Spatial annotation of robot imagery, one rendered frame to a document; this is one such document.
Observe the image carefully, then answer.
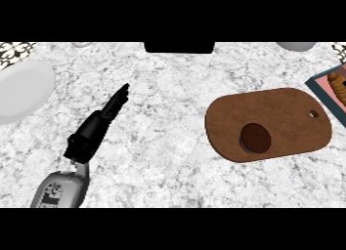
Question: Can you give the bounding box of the dark brown oval croissant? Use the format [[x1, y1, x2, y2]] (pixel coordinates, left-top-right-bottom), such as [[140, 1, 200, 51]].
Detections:
[[237, 122, 271, 155]]

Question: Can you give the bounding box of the brown wooden cutting board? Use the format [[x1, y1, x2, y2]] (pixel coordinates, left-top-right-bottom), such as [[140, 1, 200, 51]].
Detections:
[[202, 87, 334, 164]]

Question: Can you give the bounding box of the teal-rimmed pink cardboard box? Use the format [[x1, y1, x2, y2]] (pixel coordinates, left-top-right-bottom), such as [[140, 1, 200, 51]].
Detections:
[[303, 54, 346, 133]]

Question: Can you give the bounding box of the black appliance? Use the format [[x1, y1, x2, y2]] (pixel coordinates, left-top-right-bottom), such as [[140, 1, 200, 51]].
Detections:
[[143, 42, 215, 55]]

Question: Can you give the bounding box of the white round plate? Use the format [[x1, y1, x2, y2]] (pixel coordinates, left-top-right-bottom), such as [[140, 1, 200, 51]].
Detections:
[[0, 60, 57, 127]]

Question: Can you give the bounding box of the grey rounded vessel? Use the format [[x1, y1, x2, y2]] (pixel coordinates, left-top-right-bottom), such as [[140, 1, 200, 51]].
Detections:
[[273, 42, 317, 53]]

